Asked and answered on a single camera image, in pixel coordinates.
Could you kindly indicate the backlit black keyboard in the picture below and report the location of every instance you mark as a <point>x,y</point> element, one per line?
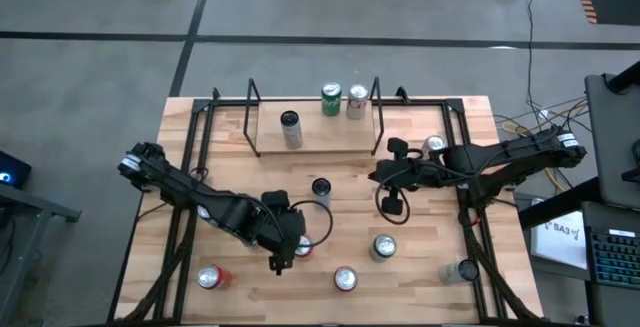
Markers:
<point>617,259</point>

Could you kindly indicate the black stand pole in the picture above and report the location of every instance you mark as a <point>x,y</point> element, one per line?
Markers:
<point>625,79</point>

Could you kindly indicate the slim silver Celsius can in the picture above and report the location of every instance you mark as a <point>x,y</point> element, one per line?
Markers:
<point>459,271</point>

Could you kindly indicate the black metal shelf stand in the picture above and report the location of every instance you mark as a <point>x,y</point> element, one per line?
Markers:
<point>381,122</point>
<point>246,122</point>

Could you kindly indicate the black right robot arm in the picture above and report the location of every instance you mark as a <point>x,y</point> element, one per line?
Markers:
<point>500,157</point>

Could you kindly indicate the black side desk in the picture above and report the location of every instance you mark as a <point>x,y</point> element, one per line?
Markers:
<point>550,207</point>

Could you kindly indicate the orange Fanta can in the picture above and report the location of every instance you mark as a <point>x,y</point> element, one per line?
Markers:
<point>345,278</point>
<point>303,247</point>

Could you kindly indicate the silver-topped soda can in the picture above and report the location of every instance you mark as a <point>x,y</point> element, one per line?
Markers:
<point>433,143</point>
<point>203,212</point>

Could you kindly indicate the green Sprite can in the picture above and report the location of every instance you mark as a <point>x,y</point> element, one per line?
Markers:
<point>383,247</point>
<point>331,98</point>

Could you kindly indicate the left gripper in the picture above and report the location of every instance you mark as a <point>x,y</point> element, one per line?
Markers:
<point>275,232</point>

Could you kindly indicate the red soda can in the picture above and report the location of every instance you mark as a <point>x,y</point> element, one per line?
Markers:
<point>214,277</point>

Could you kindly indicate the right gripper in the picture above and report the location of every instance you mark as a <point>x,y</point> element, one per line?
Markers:
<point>410,174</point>

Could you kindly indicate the white Celsius tropical slim can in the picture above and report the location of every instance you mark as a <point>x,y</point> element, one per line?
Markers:
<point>291,129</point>

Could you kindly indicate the black device with blue light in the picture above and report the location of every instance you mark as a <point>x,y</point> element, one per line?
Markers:
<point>12,169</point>

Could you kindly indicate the grey metal cart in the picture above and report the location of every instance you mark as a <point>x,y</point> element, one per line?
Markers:
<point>30,202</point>

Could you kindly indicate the black table frame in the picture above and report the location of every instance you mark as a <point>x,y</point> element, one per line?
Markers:
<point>230,102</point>

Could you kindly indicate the white Celsius Arctic slim can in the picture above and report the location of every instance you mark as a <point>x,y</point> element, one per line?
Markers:
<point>321,192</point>

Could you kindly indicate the white paper label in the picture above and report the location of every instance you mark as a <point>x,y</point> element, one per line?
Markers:
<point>560,239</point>

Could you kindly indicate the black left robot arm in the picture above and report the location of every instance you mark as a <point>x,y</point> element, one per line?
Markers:
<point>220,204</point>

